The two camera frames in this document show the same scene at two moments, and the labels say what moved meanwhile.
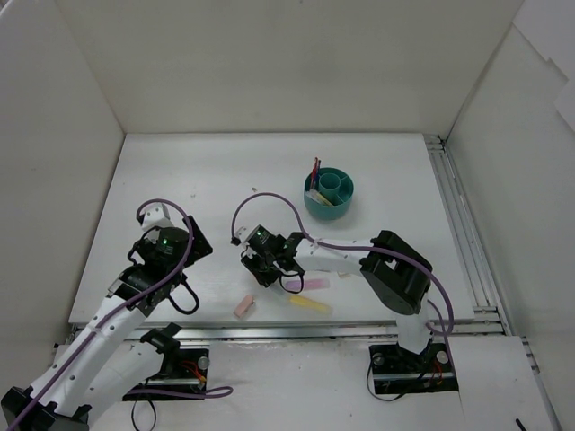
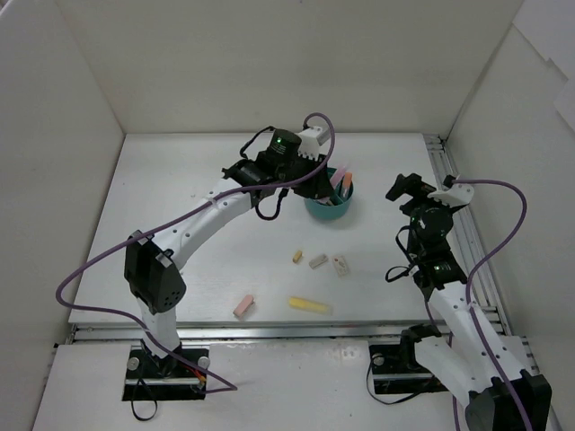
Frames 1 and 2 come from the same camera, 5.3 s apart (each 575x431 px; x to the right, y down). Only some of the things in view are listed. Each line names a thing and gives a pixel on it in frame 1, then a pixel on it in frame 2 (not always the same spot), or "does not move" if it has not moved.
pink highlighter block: x=308 y=284 → x=337 y=176
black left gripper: x=198 y=242 → x=312 y=180
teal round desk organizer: x=337 y=185 does not move
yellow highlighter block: x=311 y=304 does not move
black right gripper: x=259 y=268 → x=416 y=196
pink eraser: x=243 y=305 does not move
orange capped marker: x=282 y=294 → x=347 y=183
